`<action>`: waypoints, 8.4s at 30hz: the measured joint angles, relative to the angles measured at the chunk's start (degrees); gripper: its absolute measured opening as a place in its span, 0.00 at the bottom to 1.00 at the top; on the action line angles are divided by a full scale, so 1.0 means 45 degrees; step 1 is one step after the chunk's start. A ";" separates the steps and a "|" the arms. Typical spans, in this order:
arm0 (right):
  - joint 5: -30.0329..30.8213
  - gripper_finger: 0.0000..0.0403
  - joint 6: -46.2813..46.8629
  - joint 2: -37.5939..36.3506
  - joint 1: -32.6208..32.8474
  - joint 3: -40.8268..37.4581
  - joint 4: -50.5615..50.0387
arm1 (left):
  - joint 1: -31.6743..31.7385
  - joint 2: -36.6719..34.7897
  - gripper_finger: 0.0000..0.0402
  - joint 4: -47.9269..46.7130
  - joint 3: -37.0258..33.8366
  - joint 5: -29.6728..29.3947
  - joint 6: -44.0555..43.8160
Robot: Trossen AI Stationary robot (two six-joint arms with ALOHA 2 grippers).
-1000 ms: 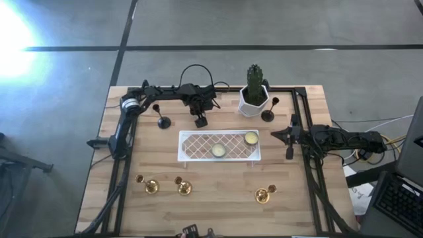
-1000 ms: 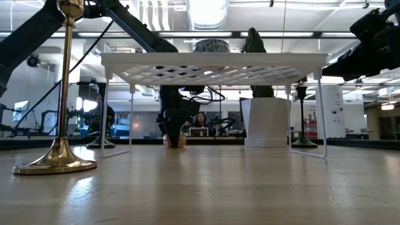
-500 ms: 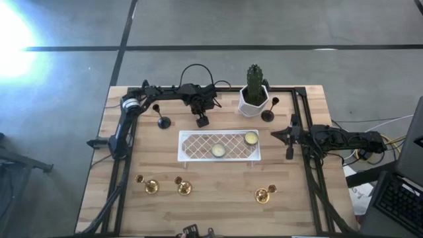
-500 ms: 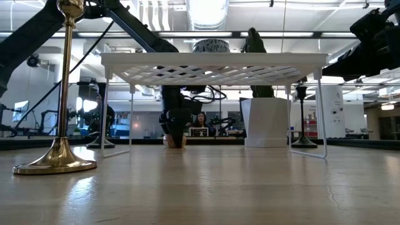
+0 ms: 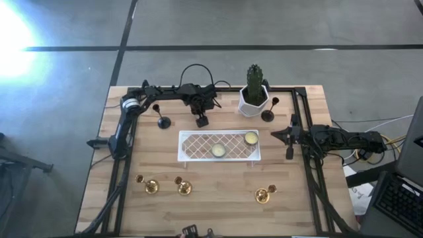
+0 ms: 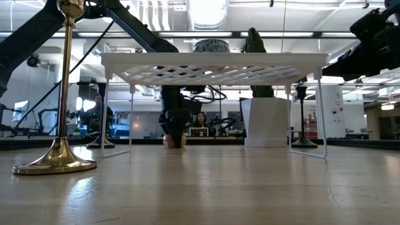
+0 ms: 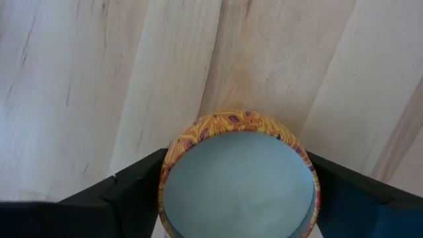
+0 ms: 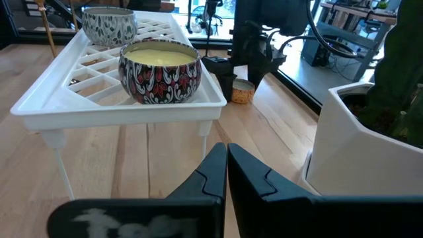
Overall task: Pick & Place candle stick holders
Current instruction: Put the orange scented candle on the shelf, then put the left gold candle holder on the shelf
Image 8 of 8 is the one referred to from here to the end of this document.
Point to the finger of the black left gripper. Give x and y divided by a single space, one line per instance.
256 74
226 86

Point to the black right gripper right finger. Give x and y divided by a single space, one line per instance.
297 218

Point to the gold mottled candle tin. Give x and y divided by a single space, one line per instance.
244 94

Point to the small dark box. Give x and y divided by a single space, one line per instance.
315 51

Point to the wooden top desk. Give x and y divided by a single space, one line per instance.
360 15

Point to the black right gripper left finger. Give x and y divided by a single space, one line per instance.
185 215

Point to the blue white leaf candle tin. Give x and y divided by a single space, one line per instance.
109 31

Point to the white faceted plant pot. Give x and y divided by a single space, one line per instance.
357 158

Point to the white lattice shelf rack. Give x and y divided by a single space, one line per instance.
132 114

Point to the green cactus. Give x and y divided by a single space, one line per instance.
396 66

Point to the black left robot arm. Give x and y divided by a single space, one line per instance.
271 13

